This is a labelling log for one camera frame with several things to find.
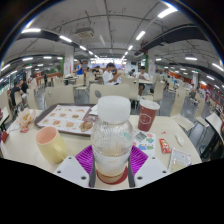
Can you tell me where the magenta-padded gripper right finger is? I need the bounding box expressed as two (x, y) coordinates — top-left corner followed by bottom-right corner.
(128, 144), (171, 188)

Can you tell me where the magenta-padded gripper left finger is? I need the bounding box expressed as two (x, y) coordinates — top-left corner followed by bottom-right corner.
(53, 144), (98, 188)

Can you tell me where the clear white-capped drink bottle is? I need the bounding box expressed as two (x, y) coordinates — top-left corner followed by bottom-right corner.
(90, 95), (135, 185)

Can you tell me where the red sauce packet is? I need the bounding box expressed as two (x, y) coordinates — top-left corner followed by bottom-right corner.
(159, 138), (172, 154)

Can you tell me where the colourful printed leaflet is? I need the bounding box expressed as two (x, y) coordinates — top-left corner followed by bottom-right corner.
(133, 129), (157, 158)

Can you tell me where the yellow mug with pink inside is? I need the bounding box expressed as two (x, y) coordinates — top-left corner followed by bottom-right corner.
(35, 125), (68, 164)

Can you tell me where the small white packet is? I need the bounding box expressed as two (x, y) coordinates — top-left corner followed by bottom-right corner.
(174, 133), (185, 146)

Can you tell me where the dark tray with printed liner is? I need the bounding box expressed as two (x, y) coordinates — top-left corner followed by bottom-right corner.
(34, 103), (99, 137)

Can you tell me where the red paper cup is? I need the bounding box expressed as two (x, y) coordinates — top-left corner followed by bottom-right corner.
(137, 98), (161, 132)

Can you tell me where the white paper napkin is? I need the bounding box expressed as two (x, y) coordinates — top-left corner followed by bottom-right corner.
(88, 103), (99, 116)

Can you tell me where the crumpled food wrapper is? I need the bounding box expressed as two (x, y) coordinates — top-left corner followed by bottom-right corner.
(16, 108), (37, 133)

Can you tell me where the neighbouring white table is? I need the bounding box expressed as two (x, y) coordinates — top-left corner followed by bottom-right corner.
(204, 112), (224, 161)

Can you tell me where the group of beige chairs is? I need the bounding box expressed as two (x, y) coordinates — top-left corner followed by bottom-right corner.
(0, 71), (224, 134)

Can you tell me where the person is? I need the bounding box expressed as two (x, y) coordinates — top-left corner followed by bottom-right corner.
(102, 62), (123, 86)
(9, 79), (24, 108)
(138, 65), (151, 96)
(74, 59), (84, 76)

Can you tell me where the ceiling air conditioner unit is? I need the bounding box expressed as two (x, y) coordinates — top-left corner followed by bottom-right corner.
(74, 26), (95, 38)

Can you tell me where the group of ceiling lights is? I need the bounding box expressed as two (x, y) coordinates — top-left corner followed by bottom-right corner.
(0, 6), (224, 88)

